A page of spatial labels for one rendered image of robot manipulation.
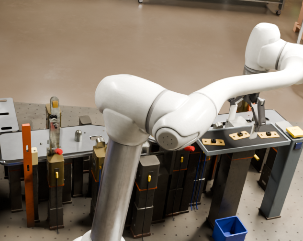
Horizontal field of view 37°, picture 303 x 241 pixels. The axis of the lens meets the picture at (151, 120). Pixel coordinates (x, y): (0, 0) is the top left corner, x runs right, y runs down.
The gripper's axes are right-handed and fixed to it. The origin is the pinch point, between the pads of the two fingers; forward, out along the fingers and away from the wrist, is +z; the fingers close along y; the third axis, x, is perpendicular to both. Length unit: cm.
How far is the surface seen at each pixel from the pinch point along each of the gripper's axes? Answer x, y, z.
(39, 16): -61, 463, 120
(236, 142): 4.3, -3.5, 4.3
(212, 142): 13.8, -0.7, 3.8
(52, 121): 67, 26, -1
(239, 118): -14.7, 16.8, 9.3
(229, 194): 2.3, -4.6, 30.1
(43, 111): 43, 115, 50
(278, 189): -22.5, -8.5, 32.2
